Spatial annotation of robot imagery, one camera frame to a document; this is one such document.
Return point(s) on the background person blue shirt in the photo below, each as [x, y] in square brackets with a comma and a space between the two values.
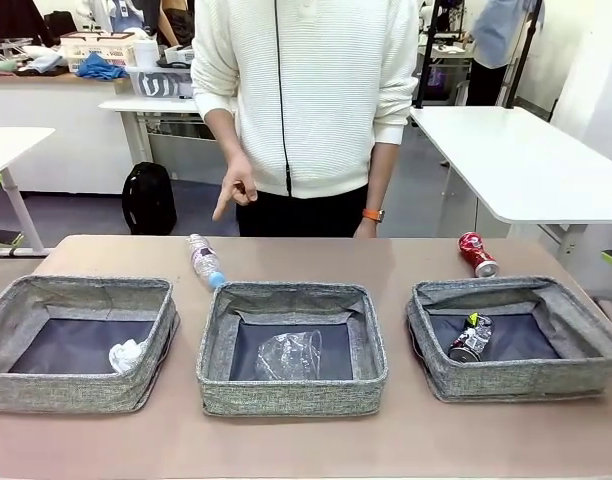
[491, 40]

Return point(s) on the blue crumpled cloth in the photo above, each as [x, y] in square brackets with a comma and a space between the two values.
[98, 67]

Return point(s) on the clear patterned storage bin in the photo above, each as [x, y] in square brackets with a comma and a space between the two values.
[156, 85]

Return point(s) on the background work table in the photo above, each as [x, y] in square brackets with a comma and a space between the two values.
[451, 50]

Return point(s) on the orange wrist watch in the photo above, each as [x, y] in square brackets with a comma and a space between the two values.
[373, 215]

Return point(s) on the large white table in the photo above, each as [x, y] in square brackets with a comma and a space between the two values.
[511, 160]

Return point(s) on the black trousers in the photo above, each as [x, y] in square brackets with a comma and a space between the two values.
[306, 215]

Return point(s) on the black crushed drink can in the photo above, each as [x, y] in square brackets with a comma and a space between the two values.
[468, 340]

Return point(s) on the grey fabric basket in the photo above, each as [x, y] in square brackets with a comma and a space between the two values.
[511, 380]
[286, 395]
[61, 390]

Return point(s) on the cream plastic crate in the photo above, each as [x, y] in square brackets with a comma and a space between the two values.
[101, 50]

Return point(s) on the white cylindrical container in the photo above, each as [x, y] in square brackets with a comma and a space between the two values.
[146, 52]

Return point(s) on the black stand pole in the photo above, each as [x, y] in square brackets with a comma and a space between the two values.
[527, 45]
[429, 50]

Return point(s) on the wood-topped white desk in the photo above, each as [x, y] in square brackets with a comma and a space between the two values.
[61, 110]

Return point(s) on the person's right hand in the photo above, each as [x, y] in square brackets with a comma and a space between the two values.
[238, 180]

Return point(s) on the background person dark top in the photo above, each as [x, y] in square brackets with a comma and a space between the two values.
[173, 20]

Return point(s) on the person's left hand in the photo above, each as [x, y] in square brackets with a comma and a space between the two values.
[367, 229]

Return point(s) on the pale folded cloth pile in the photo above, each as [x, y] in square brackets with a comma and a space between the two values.
[43, 61]

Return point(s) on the person's right forearm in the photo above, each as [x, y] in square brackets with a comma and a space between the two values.
[223, 132]

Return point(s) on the red crushed drink can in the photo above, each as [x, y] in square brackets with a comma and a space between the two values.
[478, 255]

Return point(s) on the black white small device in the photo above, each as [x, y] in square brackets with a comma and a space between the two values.
[176, 56]

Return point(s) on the clear plastic cup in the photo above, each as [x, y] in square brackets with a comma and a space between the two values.
[286, 357]

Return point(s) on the white knit sweater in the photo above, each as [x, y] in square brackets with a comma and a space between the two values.
[336, 100]

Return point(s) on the white paper ball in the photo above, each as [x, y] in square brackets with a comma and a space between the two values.
[126, 355]

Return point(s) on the blue-capped plastic water bottle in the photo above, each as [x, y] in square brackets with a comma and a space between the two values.
[204, 260]

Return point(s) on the black backpack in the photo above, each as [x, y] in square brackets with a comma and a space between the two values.
[151, 200]

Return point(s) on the small white height-adjustable table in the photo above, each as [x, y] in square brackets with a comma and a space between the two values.
[11, 145]

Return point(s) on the white background desk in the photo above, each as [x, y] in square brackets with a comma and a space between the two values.
[136, 105]

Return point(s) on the person's left forearm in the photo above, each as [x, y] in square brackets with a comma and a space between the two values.
[383, 175]

